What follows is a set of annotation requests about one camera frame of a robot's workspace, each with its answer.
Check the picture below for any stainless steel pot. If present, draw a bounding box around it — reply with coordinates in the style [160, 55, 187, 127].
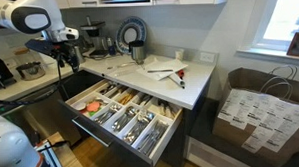
[16, 60, 46, 82]

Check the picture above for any black toaster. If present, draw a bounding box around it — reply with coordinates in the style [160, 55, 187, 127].
[0, 56, 18, 91]

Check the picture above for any dark grey base cabinet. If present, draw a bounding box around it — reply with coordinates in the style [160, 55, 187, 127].
[57, 64, 215, 167]

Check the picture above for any dark grey kitchen drawer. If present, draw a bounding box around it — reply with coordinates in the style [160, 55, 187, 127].
[57, 75, 186, 167]

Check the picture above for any white window frame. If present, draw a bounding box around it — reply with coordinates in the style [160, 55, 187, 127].
[235, 0, 299, 69]

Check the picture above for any plain wooden chopstick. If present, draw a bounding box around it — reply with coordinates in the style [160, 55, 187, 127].
[118, 90, 135, 105]
[121, 90, 138, 106]

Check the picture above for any white cutlery tray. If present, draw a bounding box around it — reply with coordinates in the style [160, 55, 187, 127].
[64, 77, 185, 167]

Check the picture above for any glass jar wooden lid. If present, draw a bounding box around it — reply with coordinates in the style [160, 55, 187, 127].
[12, 47, 33, 66]

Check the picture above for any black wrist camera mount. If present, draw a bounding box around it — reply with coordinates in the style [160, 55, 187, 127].
[24, 38, 56, 58]

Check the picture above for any brown paper bag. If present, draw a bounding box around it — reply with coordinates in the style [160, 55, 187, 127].
[209, 64, 299, 167]

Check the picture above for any small white cup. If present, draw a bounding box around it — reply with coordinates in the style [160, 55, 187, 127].
[174, 48, 186, 62]

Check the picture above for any small steel canister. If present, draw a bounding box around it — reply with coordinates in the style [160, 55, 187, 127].
[73, 45, 87, 64]

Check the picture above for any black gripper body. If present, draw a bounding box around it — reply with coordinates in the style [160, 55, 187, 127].
[53, 41, 80, 64]

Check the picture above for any stainless steel travel mug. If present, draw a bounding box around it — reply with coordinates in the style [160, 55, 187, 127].
[128, 39, 147, 66]

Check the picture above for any stainless steel dishwasher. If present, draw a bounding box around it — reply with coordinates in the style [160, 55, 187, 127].
[0, 84, 83, 148]

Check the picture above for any steel dinner fork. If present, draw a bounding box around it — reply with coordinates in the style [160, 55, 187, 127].
[93, 103, 124, 125]

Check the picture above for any large steel spoon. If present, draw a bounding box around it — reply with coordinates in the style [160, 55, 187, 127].
[110, 106, 139, 133]

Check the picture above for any white tube red cap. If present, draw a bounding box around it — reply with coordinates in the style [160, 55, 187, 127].
[168, 68, 188, 91]

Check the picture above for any pink silicone lid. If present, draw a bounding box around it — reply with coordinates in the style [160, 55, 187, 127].
[85, 100, 102, 114]

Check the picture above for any green silicone lid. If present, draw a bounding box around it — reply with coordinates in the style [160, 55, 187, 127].
[81, 106, 101, 119]

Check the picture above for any white wall outlet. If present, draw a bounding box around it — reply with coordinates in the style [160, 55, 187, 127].
[198, 50, 217, 64]

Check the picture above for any small blue bottle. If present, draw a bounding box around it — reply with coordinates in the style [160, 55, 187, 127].
[106, 37, 117, 57]

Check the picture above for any black drip coffee maker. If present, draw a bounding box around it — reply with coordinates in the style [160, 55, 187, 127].
[79, 15, 110, 60]

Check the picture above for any white round lid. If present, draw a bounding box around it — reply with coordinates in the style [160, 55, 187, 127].
[71, 100, 87, 112]

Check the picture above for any blue white decorative plate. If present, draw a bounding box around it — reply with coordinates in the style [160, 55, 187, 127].
[114, 16, 148, 56]

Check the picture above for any blue white printed box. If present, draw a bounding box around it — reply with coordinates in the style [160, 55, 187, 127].
[34, 138, 67, 167]

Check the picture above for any black handled knife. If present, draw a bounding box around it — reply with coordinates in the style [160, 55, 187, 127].
[146, 68, 174, 74]

